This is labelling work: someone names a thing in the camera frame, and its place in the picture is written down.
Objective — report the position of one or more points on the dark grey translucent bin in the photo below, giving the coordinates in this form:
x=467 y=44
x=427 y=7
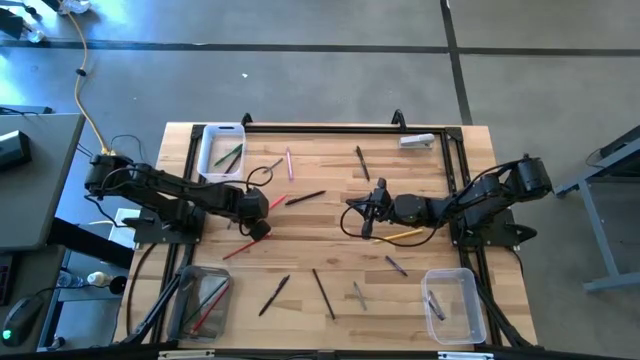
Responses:
x=175 y=300

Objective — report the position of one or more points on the pink pen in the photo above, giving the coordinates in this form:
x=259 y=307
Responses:
x=289 y=165

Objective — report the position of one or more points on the black click pen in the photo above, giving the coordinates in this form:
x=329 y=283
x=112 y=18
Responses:
x=274 y=295

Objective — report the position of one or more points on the black desk leg beam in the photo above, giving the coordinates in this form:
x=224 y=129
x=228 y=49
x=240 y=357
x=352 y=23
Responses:
x=90 y=245

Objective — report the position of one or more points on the grey crayon Madisi print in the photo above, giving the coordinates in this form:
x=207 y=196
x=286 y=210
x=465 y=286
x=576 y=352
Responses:
x=360 y=296

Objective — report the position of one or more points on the dark grey pen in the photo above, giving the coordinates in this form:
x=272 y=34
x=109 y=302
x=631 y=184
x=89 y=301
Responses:
x=363 y=164

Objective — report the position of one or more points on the clear plastic bin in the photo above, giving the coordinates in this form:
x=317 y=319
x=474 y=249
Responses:
x=465 y=320

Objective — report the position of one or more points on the black table clamp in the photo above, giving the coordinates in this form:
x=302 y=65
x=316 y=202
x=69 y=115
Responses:
x=398 y=112
x=247 y=116

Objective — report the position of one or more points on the black computer mouse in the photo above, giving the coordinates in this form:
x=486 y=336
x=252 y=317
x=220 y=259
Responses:
x=22 y=320

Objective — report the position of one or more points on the clear plastic water bottle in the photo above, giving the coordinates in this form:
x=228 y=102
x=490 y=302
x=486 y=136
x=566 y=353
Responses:
x=75 y=281

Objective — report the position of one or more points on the white stapler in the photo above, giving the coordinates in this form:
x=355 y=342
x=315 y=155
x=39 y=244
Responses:
x=417 y=140

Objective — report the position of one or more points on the grey desk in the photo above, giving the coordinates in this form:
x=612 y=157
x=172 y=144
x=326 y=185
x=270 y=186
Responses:
x=40 y=200

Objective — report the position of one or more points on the black aluminium table frame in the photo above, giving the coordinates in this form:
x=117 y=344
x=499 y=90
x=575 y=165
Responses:
x=325 y=129

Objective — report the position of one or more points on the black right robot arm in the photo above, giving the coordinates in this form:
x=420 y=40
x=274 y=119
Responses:
x=480 y=195

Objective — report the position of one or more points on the green pen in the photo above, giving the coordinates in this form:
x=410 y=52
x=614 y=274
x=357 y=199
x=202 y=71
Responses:
x=227 y=156

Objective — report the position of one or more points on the yellow pencil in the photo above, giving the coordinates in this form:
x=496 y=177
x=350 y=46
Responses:
x=405 y=234

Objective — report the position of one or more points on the black keyboard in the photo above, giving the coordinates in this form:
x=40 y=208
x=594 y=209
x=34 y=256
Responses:
x=5 y=280

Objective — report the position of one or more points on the black diagonal strut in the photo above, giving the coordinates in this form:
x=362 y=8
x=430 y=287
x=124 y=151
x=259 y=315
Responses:
x=150 y=312
x=500 y=315

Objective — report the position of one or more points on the red pencil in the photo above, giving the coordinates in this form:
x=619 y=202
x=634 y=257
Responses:
x=240 y=251
x=210 y=310
x=279 y=201

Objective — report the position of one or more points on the grey metal side table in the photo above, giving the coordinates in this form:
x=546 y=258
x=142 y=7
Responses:
x=597 y=235

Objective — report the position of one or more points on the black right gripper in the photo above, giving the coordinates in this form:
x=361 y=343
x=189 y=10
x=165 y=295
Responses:
x=382 y=207

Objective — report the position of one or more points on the clear plastic wrap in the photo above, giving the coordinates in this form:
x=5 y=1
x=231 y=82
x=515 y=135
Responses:
x=75 y=6

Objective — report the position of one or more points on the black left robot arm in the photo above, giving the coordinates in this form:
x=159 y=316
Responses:
x=165 y=190

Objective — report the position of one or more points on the small white bottle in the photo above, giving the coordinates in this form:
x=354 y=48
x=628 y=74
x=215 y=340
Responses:
x=98 y=278

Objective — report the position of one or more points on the black floor object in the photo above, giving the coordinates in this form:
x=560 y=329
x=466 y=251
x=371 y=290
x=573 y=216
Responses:
x=10 y=22

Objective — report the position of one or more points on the frosted white plastic bin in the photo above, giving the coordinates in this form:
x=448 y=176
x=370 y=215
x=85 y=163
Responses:
x=207 y=165

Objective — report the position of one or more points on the green pencil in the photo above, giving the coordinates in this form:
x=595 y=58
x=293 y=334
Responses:
x=205 y=301

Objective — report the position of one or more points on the dark blue pencil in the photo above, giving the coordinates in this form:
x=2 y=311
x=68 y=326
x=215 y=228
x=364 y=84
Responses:
x=324 y=294

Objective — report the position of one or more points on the silver metal bracket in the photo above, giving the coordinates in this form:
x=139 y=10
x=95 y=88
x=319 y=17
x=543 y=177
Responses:
x=185 y=354
x=465 y=355

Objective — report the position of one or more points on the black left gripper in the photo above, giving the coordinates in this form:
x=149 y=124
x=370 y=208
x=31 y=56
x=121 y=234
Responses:
x=254 y=205

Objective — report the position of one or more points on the black device box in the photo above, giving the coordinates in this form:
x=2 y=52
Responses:
x=15 y=150

